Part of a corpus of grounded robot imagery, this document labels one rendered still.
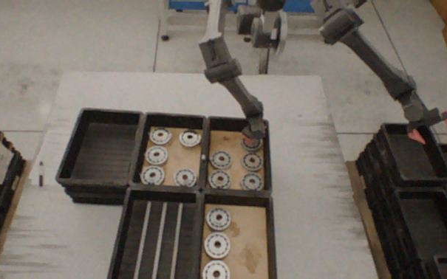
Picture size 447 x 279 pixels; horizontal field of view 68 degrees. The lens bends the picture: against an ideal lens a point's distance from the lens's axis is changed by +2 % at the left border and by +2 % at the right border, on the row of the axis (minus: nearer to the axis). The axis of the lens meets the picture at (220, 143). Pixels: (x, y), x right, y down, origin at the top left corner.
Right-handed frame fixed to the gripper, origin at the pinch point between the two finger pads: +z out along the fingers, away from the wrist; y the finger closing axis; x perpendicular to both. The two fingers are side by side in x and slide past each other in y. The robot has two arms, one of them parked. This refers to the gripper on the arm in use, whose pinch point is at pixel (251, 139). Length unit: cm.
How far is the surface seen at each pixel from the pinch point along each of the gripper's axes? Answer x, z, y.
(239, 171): -5.9, 4.1, -15.5
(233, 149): 4.1, 4.1, -7.9
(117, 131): 52, 4, -41
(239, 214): -19.7, 4.1, -31.4
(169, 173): 16.2, 4.0, -38.8
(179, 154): 20.5, 4.0, -28.4
